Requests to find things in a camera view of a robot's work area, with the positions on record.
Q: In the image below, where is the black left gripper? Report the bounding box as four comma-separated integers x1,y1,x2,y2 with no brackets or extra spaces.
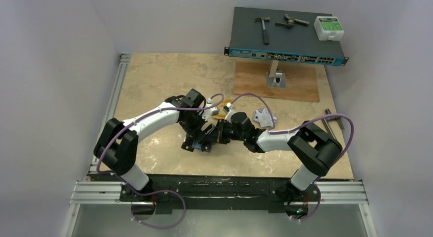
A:
180,109,214,144

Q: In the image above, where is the blue leather card holder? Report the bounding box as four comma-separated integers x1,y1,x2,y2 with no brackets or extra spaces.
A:
185,137,201,151

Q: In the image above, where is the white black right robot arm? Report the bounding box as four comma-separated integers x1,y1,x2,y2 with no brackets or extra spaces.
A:
215,112,343,200

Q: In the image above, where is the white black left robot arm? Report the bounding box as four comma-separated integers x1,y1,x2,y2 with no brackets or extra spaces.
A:
93,89,219,201

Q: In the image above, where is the orange credit card stack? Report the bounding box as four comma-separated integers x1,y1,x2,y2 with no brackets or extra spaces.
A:
212,99,232,120

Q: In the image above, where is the plywood board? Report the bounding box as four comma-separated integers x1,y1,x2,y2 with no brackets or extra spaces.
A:
233,61,320,102

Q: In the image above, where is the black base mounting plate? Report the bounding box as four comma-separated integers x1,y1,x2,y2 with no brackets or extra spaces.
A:
119,174,321,217

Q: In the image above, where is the small grey hammer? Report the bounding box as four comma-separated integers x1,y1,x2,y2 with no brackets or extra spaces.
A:
254,17,270,45

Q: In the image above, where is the dark metal clamp tool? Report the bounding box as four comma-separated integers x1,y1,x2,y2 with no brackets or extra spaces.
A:
275,14,309,28

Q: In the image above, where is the white green electrical box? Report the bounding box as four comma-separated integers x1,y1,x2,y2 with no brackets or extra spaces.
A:
314,16,345,41

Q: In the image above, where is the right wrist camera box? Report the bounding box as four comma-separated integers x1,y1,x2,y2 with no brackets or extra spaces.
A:
223,102,236,120

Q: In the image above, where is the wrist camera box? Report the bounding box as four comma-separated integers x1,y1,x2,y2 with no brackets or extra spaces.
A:
223,102,236,120
201,98,220,121

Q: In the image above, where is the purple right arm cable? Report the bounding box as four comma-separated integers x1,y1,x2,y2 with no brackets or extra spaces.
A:
230,92,355,223

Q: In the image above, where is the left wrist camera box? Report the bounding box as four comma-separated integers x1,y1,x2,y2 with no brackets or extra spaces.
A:
201,98,220,121

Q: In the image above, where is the metal stand post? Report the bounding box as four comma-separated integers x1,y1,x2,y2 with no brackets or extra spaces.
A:
267,60,286,88

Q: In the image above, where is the grey metal crank handle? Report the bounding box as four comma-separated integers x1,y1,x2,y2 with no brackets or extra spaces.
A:
322,108,344,130

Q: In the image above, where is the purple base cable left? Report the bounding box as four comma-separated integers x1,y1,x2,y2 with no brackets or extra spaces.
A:
125,184,188,229

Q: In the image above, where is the blue network switch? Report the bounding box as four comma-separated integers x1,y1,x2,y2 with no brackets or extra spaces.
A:
224,7,349,66

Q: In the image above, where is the aluminium frame rail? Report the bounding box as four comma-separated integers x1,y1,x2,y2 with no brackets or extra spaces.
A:
69,53,369,206

